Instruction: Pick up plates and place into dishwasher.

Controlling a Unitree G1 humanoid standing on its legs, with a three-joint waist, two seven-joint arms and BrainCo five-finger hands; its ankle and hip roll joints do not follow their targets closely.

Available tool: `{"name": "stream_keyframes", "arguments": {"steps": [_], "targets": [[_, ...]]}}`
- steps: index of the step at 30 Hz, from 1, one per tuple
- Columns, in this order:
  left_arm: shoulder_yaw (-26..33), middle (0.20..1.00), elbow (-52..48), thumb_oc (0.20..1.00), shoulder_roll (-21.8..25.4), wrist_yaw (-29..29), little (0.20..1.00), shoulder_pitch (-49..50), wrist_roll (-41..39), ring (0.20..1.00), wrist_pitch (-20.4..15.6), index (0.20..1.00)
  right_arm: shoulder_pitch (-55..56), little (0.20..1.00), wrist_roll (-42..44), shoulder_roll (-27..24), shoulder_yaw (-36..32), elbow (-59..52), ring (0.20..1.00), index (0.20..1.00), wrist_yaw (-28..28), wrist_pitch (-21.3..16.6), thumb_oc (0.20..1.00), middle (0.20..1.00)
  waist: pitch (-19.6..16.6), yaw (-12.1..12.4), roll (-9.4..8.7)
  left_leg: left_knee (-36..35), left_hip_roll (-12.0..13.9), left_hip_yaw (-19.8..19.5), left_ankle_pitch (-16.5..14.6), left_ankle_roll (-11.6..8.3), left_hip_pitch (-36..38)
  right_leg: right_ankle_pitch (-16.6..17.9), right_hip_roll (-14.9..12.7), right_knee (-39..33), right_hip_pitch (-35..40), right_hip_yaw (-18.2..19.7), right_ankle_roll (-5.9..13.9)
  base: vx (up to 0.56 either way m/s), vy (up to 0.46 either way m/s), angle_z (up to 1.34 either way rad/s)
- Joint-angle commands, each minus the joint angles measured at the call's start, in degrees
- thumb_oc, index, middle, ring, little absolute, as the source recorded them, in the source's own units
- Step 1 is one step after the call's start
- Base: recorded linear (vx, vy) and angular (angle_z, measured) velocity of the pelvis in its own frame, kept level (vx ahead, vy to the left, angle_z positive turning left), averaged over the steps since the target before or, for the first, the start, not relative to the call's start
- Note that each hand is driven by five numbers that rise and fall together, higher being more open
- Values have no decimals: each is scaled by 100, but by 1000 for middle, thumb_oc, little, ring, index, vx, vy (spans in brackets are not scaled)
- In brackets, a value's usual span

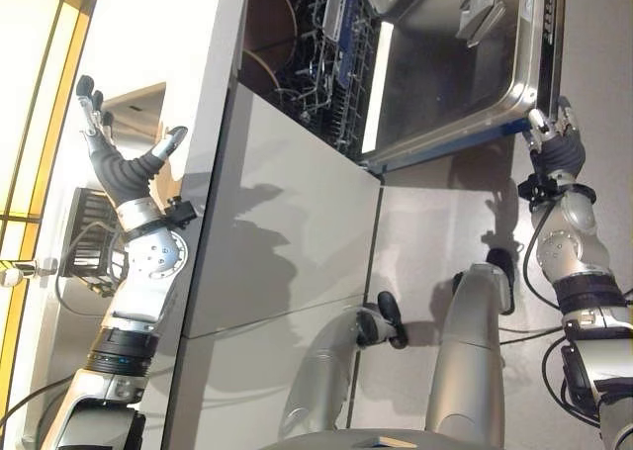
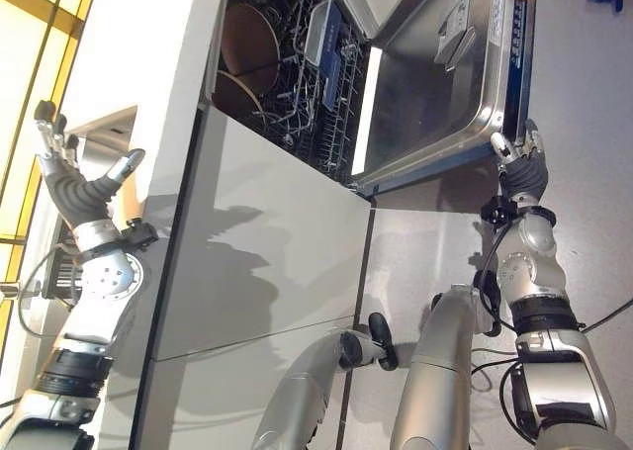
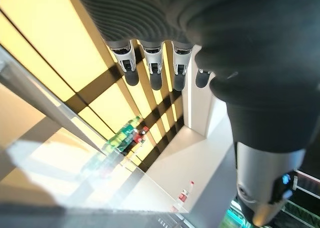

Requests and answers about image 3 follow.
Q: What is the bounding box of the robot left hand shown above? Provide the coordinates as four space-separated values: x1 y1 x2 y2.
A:
72 0 320 226

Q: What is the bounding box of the dark red-capped cola bottle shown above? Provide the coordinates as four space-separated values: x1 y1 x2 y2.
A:
121 126 150 156

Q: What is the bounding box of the green plastic soda bottle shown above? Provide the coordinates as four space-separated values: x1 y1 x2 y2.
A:
106 115 143 155

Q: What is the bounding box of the clear red-label water bottle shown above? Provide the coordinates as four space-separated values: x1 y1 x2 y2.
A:
174 180 196 210

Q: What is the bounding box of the green dish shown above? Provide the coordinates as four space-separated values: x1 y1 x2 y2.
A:
219 200 252 228

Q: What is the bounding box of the white wire dishwasher rack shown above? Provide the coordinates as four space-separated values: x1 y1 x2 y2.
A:
281 169 320 228

